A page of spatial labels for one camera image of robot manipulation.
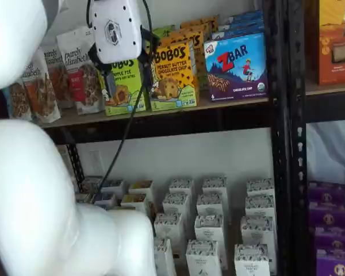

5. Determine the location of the white granola bag red label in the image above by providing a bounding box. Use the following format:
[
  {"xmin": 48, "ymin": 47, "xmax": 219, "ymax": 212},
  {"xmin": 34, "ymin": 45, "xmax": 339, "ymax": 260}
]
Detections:
[{"xmin": 56, "ymin": 26, "xmax": 106, "ymax": 116}]

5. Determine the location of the thin black cable loop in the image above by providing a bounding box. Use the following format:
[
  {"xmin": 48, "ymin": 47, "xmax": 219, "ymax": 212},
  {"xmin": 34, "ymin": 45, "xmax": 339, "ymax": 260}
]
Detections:
[{"xmin": 85, "ymin": 0, "xmax": 94, "ymax": 30}]

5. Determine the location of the black neighbour shelf beam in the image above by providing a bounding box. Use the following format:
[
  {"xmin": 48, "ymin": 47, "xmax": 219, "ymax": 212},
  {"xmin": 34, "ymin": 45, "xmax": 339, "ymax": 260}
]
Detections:
[{"xmin": 304, "ymin": 93, "xmax": 345, "ymax": 125}]

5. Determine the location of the black metal shelf frame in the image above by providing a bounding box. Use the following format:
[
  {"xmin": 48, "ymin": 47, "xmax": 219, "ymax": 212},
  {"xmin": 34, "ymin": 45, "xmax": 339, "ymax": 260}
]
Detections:
[{"xmin": 41, "ymin": 0, "xmax": 308, "ymax": 276}]

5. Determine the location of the tan shelf board with cartons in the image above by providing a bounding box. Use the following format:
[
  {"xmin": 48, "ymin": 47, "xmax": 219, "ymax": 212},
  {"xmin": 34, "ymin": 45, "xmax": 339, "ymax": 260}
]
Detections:
[{"xmin": 74, "ymin": 175, "xmax": 277, "ymax": 276}]

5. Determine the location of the small white snack box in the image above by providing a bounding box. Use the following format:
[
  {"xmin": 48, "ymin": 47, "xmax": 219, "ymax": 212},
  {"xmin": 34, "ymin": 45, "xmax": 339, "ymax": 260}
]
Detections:
[
  {"xmin": 93, "ymin": 192, "xmax": 117, "ymax": 210},
  {"xmin": 100, "ymin": 179, "xmax": 125, "ymax": 200},
  {"xmin": 120, "ymin": 193, "xmax": 149, "ymax": 216},
  {"xmin": 74, "ymin": 192, "xmax": 93, "ymax": 204},
  {"xmin": 128, "ymin": 180, "xmax": 155, "ymax": 202},
  {"xmin": 80, "ymin": 175, "xmax": 104, "ymax": 194}
]

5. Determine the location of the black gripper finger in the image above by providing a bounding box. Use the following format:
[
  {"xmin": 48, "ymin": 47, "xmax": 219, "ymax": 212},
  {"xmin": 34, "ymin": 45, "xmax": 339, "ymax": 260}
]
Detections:
[
  {"xmin": 137, "ymin": 26, "xmax": 156, "ymax": 71},
  {"xmin": 90, "ymin": 42, "xmax": 117, "ymax": 101}
]

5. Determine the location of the large orange box with figure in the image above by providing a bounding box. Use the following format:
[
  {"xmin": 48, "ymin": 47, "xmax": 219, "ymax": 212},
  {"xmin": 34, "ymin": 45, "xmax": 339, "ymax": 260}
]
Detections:
[{"xmin": 317, "ymin": 0, "xmax": 345, "ymax": 86}]

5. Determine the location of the orange Bobo's peanut butter box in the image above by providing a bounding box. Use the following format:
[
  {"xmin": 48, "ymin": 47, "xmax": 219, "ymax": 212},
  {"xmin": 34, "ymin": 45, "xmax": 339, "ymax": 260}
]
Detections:
[
  {"xmin": 160, "ymin": 29, "xmax": 206, "ymax": 87},
  {"xmin": 149, "ymin": 40, "xmax": 198, "ymax": 113},
  {"xmin": 179, "ymin": 16, "xmax": 220, "ymax": 41}
]

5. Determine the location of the green Bobo's apple pie box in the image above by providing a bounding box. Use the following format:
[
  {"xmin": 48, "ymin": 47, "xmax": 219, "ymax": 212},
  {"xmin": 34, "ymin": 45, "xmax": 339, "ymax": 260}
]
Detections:
[
  {"xmin": 152, "ymin": 25, "xmax": 177, "ymax": 40},
  {"xmin": 103, "ymin": 57, "xmax": 148, "ymax": 117}
]

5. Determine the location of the blue Zbar chocolate chip box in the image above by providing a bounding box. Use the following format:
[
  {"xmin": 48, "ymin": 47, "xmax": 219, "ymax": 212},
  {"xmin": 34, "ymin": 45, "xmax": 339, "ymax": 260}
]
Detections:
[
  {"xmin": 218, "ymin": 10, "xmax": 265, "ymax": 29},
  {"xmin": 211, "ymin": 23, "xmax": 266, "ymax": 40},
  {"xmin": 203, "ymin": 32, "xmax": 269, "ymax": 102}
]

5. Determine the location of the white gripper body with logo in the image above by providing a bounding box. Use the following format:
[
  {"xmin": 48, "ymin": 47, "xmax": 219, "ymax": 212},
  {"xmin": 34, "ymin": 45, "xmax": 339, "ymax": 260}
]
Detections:
[{"xmin": 90, "ymin": 0, "xmax": 143, "ymax": 65}]

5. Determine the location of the purple snack box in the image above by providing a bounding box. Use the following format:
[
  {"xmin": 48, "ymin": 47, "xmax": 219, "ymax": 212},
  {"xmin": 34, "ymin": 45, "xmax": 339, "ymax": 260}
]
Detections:
[
  {"xmin": 314, "ymin": 225, "xmax": 345, "ymax": 251},
  {"xmin": 315, "ymin": 248, "xmax": 345, "ymax": 276},
  {"xmin": 308, "ymin": 181, "xmax": 345, "ymax": 205},
  {"xmin": 308, "ymin": 201, "xmax": 345, "ymax": 228}
]

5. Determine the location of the tan neighbour shelf board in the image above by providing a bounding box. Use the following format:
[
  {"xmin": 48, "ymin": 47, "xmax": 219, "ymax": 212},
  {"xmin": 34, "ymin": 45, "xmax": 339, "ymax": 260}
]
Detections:
[{"xmin": 304, "ymin": 76, "xmax": 345, "ymax": 97}]

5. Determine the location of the purely elizabeth granola bag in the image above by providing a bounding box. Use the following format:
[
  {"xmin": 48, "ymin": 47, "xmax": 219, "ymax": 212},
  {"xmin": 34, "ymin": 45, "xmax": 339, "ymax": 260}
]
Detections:
[
  {"xmin": 18, "ymin": 47, "xmax": 62, "ymax": 125},
  {"xmin": 41, "ymin": 44, "xmax": 74, "ymax": 110},
  {"xmin": 2, "ymin": 82, "xmax": 33, "ymax": 120}
]

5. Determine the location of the thick black gripper cable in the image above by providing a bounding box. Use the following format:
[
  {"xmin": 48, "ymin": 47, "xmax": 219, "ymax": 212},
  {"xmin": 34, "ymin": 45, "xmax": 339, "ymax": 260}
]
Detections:
[{"xmin": 96, "ymin": 0, "xmax": 158, "ymax": 199}]

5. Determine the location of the white patterned carton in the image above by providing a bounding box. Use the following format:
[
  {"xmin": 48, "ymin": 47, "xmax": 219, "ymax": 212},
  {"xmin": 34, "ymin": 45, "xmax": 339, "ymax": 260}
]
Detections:
[
  {"xmin": 162, "ymin": 193, "xmax": 191, "ymax": 217},
  {"xmin": 185, "ymin": 239, "xmax": 223, "ymax": 276},
  {"xmin": 234, "ymin": 244, "xmax": 271, "ymax": 276},
  {"xmin": 240, "ymin": 216, "xmax": 277, "ymax": 248},
  {"xmin": 196, "ymin": 193, "xmax": 224, "ymax": 220},
  {"xmin": 202, "ymin": 177, "xmax": 228, "ymax": 200},
  {"xmin": 154, "ymin": 212, "xmax": 185, "ymax": 251},
  {"xmin": 246, "ymin": 178, "xmax": 275, "ymax": 200},
  {"xmin": 153, "ymin": 237, "xmax": 178, "ymax": 276},
  {"xmin": 168, "ymin": 178, "xmax": 194, "ymax": 200},
  {"xmin": 244, "ymin": 195, "xmax": 277, "ymax": 220},
  {"xmin": 194, "ymin": 214, "xmax": 225, "ymax": 248}
]

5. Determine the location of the tan shelf board with snacks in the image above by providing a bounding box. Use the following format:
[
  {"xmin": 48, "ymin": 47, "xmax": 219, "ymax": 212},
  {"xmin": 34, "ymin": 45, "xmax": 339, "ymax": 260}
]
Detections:
[{"xmin": 41, "ymin": 97, "xmax": 270, "ymax": 129}]

